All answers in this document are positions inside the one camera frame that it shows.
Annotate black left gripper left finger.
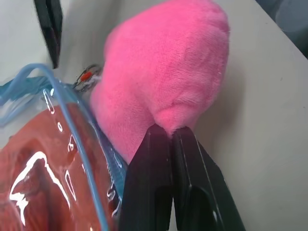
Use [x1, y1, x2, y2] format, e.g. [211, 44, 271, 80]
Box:
[119, 125, 174, 231]

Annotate clear plastic pouch blue trim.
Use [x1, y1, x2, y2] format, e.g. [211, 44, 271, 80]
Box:
[0, 62, 132, 231]

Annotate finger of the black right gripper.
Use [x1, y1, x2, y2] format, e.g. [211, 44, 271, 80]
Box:
[48, 0, 64, 60]
[33, 0, 60, 70]

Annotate metal zipper pull orange bead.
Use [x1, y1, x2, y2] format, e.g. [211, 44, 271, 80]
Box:
[73, 63, 103, 94]

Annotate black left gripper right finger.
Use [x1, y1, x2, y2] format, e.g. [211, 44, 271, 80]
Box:
[171, 127, 246, 231]

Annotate pink plush cloth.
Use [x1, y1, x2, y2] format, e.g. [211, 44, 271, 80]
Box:
[89, 0, 232, 165]

